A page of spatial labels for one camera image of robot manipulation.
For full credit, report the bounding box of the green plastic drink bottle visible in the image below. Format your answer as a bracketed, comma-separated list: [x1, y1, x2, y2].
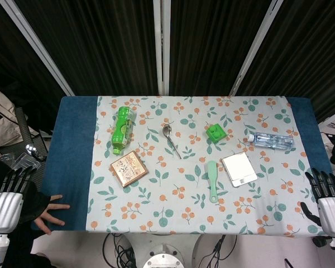
[111, 106, 135, 156]

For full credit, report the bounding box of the clear plastic tray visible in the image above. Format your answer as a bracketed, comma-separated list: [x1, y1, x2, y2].
[10, 152, 42, 179]

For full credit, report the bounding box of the metal spoon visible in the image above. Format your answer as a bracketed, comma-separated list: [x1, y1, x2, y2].
[161, 125, 183, 160]

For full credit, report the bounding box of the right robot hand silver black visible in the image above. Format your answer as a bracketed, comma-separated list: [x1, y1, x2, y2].
[300, 166, 335, 240]

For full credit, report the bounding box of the person's bare hand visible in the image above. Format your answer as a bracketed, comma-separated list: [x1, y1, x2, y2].
[33, 194, 70, 236]

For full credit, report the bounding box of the chrome ball knob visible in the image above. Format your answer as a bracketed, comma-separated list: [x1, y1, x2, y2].
[25, 143, 39, 157]

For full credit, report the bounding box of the square brown printed box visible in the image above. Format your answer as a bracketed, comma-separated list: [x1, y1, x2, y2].
[110, 150, 149, 188]

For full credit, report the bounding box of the floral patterned tablecloth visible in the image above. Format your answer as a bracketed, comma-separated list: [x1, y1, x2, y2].
[85, 95, 324, 238]

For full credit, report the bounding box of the black curtain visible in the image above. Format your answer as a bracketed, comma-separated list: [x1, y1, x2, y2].
[0, 0, 335, 125]

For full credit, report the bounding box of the blue table cover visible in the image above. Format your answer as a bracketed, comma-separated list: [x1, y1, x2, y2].
[30, 95, 333, 233]

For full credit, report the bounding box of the aluminium frame post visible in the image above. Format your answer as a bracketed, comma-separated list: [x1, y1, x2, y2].
[230, 0, 288, 97]
[152, 0, 171, 95]
[1, 0, 75, 97]

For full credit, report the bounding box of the white square scale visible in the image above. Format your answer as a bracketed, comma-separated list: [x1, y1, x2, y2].
[222, 152, 258, 188]

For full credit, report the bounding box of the black cable bundle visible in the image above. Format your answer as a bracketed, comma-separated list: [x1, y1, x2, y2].
[199, 234, 238, 268]
[102, 233, 139, 268]

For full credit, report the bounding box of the person's forearm black sleeve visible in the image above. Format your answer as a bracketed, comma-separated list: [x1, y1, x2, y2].
[16, 180, 52, 226]

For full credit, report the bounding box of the black office chair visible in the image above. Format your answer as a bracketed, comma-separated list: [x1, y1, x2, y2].
[14, 107, 50, 168]

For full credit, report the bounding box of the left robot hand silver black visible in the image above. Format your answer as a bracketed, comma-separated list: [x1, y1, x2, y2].
[0, 166, 36, 235]

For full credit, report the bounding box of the beige bag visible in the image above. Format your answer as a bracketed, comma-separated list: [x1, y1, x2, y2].
[0, 82, 23, 149]

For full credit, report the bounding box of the clear plastic water bottle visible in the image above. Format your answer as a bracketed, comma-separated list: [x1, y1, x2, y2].
[246, 132, 294, 150]

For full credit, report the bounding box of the green plastic block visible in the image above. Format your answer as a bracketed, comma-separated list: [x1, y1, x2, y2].
[205, 125, 227, 145]

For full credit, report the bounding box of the silver robot torso base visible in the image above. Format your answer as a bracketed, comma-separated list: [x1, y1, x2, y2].
[142, 244, 186, 268]

